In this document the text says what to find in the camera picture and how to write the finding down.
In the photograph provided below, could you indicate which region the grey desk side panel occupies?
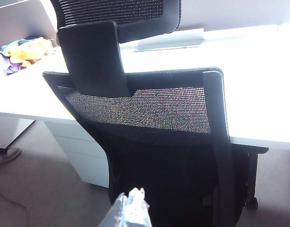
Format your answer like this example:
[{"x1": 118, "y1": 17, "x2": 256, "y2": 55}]
[{"x1": 0, "y1": 113, "x2": 36, "y2": 149}]

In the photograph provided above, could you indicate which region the black mesh chair behind desk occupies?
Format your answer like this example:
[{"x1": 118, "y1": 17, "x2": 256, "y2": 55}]
[{"x1": 50, "y1": 0, "x2": 182, "y2": 45}]

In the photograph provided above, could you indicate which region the grey shoe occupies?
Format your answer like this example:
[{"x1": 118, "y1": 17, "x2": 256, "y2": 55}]
[{"x1": 0, "y1": 148, "x2": 22, "y2": 167}]

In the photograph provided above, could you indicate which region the black mesh office chair with headrest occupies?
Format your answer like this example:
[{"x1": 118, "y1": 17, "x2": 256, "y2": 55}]
[{"x1": 42, "y1": 20, "x2": 270, "y2": 227}]

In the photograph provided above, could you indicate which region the white three-drawer pedestal cabinet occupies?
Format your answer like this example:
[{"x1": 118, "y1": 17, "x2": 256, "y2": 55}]
[{"x1": 51, "y1": 118, "x2": 110, "y2": 189}]

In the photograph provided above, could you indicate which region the light grey desk partition screen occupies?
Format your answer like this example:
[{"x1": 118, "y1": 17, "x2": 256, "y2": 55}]
[
  {"x1": 0, "y1": 0, "x2": 59, "y2": 52},
  {"x1": 178, "y1": 0, "x2": 290, "y2": 33}
]

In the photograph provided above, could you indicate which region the yellow plush toy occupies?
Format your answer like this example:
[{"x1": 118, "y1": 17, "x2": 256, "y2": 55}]
[{"x1": 9, "y1": 37, "x2": 54, "y2": 68}]

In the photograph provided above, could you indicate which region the purple plush toy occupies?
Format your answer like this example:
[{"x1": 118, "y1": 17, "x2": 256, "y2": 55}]
[{"x1": 5, "y1": 61, "x2": 27, "y2": 76}]

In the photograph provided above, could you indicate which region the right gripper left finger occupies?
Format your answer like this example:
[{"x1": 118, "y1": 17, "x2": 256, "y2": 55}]
[{"x1": 99, "y1": 192, "x2": 131, "y2": 227}]

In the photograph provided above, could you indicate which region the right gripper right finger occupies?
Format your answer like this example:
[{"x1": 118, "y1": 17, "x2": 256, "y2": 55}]
[{"x1": 128, "y1": 187, "x2": 152, "y2": 227}]

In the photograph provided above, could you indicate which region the thin floor cable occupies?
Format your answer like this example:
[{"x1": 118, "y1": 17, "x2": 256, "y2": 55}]
[{"x1": 0, "y1": 186, "x2": 29, "y2": 227}]

